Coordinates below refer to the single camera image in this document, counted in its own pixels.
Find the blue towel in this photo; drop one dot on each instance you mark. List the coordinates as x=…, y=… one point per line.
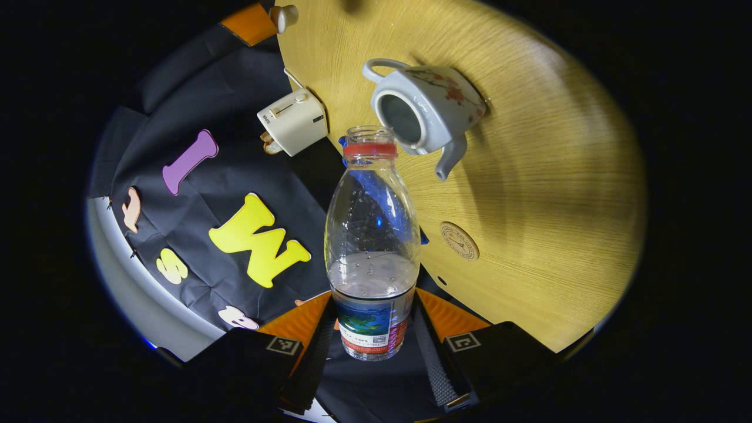
x=424, y=237

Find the white toaster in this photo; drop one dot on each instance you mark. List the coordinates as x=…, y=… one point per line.
x=294, y=123

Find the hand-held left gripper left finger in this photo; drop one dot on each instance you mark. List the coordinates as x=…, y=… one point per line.
x=305, y=364

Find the clear plastic water bottle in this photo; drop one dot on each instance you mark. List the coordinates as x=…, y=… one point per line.
x=371, y=235

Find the white teacup lid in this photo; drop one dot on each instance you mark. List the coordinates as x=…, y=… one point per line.
x=285, y=17

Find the round wooden coaster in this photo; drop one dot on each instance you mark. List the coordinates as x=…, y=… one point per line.
x=460, y=241

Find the black backdrop cloth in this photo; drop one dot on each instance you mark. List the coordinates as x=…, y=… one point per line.
x=194, y=235

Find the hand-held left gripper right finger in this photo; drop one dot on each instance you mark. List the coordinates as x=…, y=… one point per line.
x=437, y=364

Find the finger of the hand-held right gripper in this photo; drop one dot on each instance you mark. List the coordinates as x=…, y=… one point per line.
x=249, y=24

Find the toast slice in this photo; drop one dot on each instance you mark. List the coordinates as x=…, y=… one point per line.
x=270, y=144

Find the white ceramic teacup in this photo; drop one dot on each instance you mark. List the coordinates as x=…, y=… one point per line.
x=435, y=100

